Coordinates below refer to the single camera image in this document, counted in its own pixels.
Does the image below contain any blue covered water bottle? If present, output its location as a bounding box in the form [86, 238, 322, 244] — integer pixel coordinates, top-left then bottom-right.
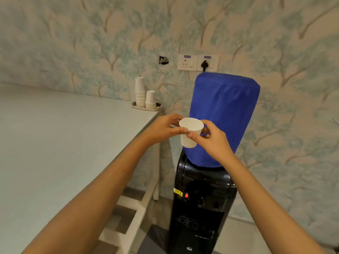
[183, 72, 261, 168]

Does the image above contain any white counter frame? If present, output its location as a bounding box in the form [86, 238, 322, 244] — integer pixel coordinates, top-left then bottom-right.
[98, 143, 162, 254]

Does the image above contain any person's right hand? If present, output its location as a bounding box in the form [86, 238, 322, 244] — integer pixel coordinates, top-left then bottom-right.
[186, 120, 233, 164]

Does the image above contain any tall stack of white cups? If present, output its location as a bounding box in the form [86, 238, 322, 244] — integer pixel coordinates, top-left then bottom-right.
[134, 77, 147, 108]

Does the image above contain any short stack of white cups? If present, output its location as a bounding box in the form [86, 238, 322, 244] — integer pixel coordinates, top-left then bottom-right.
[145, 90, 157, 109]

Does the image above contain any white paper cup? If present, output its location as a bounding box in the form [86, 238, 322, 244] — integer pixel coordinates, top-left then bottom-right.
[179, 117, 204, 149]

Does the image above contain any black water dispenser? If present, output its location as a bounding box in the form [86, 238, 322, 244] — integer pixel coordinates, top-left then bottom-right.
[167, 148, 238, 254]

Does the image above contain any person's right forearm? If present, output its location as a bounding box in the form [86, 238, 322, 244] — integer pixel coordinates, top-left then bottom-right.
[221, 153, 328, 254]

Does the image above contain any grey floor mat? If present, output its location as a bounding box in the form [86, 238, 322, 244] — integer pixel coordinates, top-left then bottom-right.
[137, 224, 173, 254]

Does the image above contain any floral tray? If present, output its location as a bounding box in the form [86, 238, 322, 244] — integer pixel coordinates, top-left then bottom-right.
[131, 101, 162, 112]

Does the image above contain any person's left forearm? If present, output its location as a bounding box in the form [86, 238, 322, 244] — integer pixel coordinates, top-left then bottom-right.
[22, 137, 159, 254]

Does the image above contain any white wall socket plate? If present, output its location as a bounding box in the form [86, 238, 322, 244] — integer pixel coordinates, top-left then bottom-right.
[196, 54, 220, 73]
[177, 54, 198, 72]

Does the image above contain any person's left hand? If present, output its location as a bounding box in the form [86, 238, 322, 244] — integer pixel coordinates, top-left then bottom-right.
[142, 113, 191, 146]

